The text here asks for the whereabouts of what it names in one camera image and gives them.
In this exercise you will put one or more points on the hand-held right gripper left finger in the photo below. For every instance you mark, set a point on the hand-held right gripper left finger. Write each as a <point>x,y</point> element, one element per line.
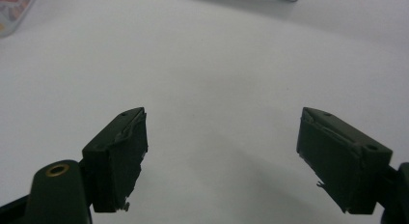
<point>115,162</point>

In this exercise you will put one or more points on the colourful patterned flat object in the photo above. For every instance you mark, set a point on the colourful patterned flat object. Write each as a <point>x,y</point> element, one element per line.
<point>14,10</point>

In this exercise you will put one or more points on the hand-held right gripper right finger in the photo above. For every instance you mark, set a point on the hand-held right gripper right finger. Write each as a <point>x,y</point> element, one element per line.
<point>340,162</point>

